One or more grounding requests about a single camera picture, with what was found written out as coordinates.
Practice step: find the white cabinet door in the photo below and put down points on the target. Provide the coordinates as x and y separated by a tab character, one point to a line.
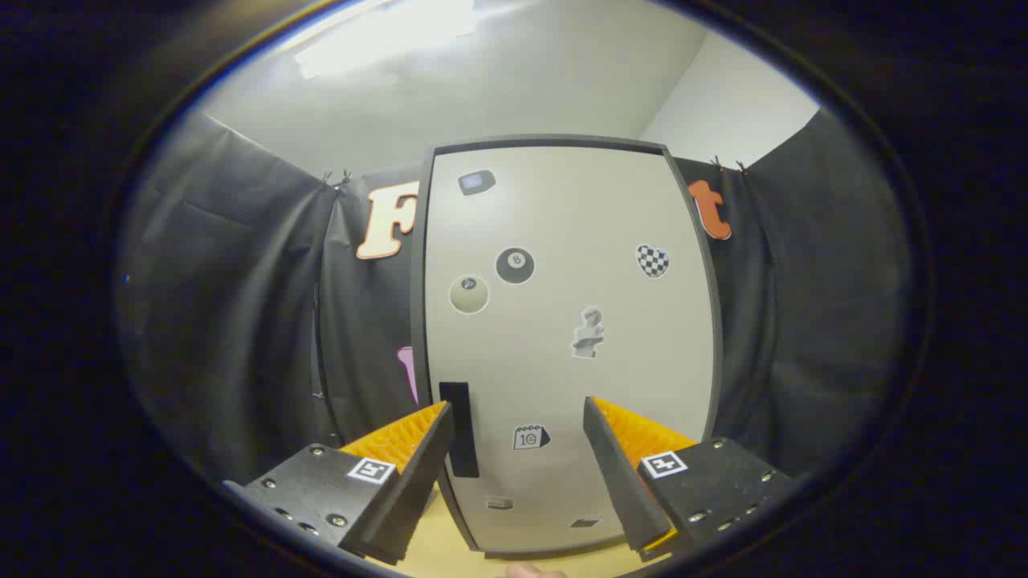
562	225

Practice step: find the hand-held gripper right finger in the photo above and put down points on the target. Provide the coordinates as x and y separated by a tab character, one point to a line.
622	482

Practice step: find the dark grey cabinet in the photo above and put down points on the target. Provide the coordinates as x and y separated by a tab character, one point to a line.
417	281

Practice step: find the black backdrop cloth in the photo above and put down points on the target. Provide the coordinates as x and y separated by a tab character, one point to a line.
241	321

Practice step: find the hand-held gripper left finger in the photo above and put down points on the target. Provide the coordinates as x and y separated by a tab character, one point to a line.
418	482

